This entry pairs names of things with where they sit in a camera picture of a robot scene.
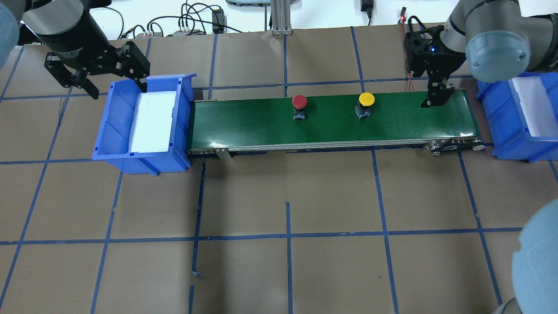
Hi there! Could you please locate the aluminium profile post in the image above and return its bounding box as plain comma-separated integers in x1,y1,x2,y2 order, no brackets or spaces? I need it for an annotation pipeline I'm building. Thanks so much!
270,0,293,36

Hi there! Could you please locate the white foam pad right bin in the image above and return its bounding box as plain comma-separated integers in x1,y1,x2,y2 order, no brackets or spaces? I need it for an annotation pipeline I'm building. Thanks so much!
511,76,558,137

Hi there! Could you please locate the red push button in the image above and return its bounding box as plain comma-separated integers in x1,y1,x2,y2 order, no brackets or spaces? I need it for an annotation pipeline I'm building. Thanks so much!
291,95,308,120

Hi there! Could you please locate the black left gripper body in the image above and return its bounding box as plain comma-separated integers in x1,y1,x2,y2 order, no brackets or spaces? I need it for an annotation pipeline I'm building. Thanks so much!
37,17,112,75

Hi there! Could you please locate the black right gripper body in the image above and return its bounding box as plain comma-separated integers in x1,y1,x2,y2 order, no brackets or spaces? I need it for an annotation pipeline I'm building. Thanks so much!
426,48,463,85

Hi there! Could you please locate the green conveyor belt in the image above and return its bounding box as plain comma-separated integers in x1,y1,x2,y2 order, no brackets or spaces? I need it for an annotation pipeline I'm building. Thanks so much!
185,90,485,156

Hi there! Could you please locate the blue left plastic bin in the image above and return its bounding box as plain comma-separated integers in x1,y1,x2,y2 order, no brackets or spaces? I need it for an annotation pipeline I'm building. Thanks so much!
92,73,197,176

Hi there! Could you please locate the black power adapter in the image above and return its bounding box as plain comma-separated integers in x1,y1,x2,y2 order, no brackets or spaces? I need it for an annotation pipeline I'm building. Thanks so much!
211,8,227,34

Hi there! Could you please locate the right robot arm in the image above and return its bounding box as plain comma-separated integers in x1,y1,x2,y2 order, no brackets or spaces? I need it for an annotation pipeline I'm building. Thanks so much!
403,0,557,314

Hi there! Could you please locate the blue plastic bin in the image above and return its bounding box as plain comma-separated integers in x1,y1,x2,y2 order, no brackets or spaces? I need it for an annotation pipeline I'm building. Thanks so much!
92,73,197,176
476,73,558,163

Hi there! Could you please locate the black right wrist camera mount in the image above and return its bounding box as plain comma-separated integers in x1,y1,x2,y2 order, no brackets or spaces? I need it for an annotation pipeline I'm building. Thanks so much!
403,24,447,78

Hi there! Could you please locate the red black wire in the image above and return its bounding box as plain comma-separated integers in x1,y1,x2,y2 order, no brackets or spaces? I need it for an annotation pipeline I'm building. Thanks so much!
399,7,415,92

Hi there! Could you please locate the white foam pad left bin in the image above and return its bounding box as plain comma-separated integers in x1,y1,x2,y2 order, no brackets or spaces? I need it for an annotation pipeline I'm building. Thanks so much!
128,91,176,153

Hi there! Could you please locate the white foam pad bin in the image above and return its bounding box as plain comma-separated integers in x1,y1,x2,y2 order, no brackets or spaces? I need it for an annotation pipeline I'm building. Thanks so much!
128,91,176,153
511,76,558,137

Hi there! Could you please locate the yellow push button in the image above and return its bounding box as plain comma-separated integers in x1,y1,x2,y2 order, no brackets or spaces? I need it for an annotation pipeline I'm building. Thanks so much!
355,92,375,119

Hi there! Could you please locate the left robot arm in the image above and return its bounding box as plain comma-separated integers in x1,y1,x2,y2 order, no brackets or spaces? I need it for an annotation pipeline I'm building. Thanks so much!
1,0,151,99

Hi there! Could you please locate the blue right plastic bin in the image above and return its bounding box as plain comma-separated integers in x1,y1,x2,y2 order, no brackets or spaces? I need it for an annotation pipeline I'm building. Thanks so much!
476,73,558,163

